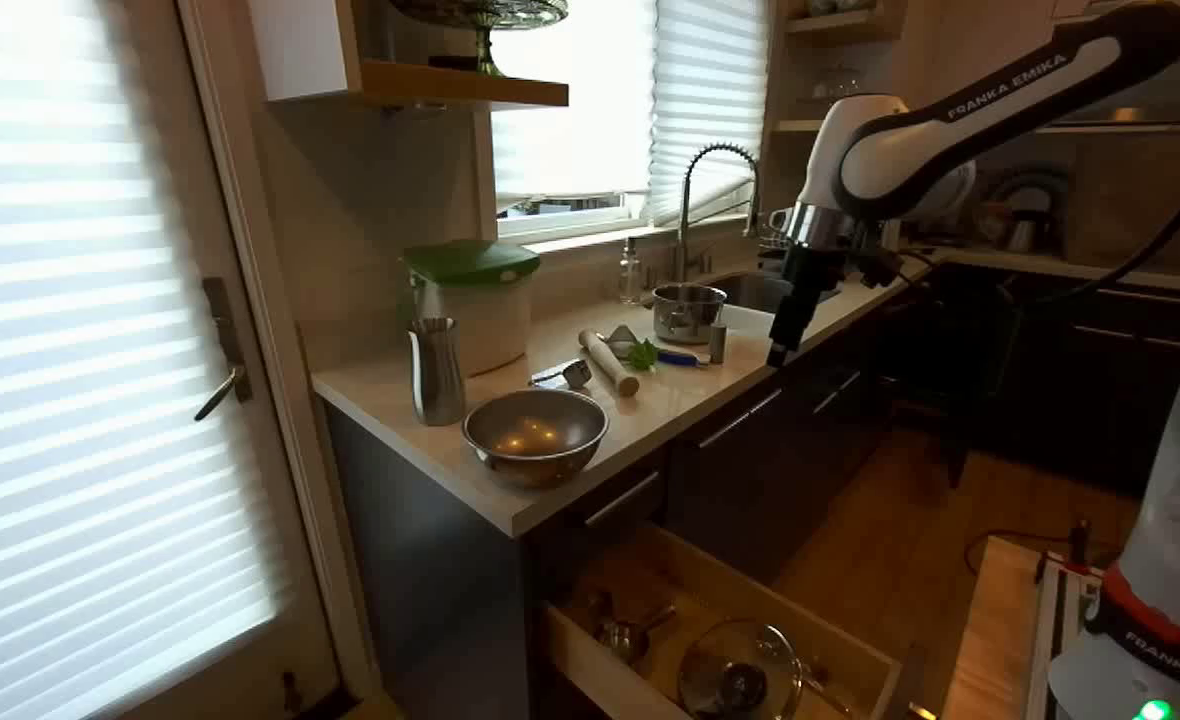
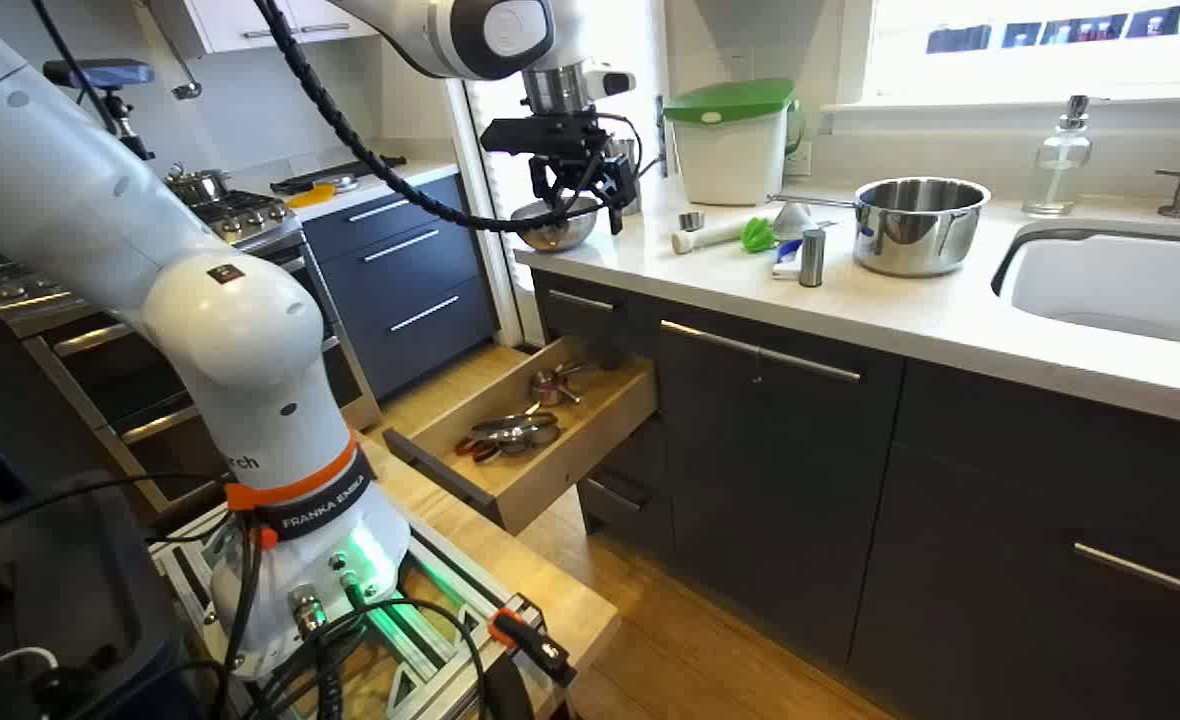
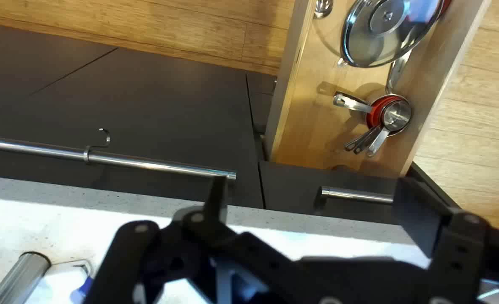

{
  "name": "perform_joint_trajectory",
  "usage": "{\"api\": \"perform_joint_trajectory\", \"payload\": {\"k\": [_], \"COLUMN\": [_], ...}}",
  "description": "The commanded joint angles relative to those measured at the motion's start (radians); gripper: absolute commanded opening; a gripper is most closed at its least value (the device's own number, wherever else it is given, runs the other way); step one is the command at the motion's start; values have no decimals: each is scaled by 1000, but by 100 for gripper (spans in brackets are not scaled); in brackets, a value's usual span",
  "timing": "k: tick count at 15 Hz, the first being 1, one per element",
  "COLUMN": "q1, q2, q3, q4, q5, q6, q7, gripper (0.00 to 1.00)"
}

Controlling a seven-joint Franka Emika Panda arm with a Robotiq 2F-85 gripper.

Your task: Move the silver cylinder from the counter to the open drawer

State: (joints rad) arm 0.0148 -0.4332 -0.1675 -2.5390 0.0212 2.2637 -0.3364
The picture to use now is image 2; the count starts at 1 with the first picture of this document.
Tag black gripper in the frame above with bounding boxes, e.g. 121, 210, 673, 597
481, 68, 641, 223

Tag silver cylinder shaker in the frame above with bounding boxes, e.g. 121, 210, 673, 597
802, 223, 830, 288

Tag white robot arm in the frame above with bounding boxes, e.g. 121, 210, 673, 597
0, 39, 414, 643

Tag blue drawer cabinet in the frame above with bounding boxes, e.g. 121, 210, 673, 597
305, 190, 496, 398

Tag open wooden drawer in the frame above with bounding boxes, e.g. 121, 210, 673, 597
385, 337, 658, 533

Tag small steel bowl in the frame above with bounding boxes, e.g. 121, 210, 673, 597
516, 202, 595, 250

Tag white bin green lid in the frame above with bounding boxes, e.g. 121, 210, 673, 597
664, 81, 802, 209

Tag green white dish brush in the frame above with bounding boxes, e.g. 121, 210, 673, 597
673, 221, 777, 257

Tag large steel pot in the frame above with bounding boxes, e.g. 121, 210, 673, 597
852, 177, 993, 276

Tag stove with oven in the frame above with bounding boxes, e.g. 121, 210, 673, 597
0, 167, 353, 524

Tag clear soap dispenser bottle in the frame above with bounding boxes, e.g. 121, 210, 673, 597
1025, 94, 1094, 216

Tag dark lower kitchen cabinets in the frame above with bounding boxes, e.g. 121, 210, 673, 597
542, 276, 1180, 720

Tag white kitchen sink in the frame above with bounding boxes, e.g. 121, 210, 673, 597
993, 227, 1180, 343

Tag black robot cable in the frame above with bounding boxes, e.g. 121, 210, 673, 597
248, 0, 579, 238

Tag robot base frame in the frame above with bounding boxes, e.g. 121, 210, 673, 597
147, 507, 578, 720

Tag camera on tripod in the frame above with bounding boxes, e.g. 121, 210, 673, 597
45, 61, 156, 158

